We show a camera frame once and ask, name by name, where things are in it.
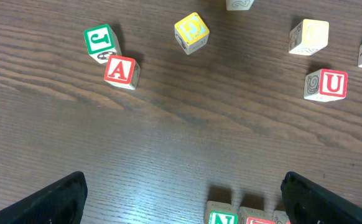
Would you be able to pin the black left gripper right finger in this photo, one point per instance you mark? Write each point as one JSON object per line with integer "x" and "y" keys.
{"x": 306, "y": 202}

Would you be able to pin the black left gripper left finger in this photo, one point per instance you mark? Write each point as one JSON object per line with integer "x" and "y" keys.
{"x": 60, "y": 202}

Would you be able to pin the red U block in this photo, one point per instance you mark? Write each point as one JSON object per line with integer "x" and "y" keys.
{"x": 325, "y": 85}
{"x": 280, "y": 217}

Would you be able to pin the red E block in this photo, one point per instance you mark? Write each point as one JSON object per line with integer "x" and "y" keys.
{"x": 248, "y": 215}

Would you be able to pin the green N block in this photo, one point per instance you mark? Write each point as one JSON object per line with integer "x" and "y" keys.
{"x": 220, "y": 213}

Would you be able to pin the red A block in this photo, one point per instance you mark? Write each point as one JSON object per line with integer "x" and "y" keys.
{"x": 122, "y": 72}

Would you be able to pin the green J block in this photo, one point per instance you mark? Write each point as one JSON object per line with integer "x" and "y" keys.
{"x": 101, "y": 43}

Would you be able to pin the yellow O block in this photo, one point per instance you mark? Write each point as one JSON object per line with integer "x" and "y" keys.
{"x": 308, "y": 37}

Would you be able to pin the red Y block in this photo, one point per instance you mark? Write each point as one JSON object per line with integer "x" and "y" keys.
{"x": 239, "y": 5}

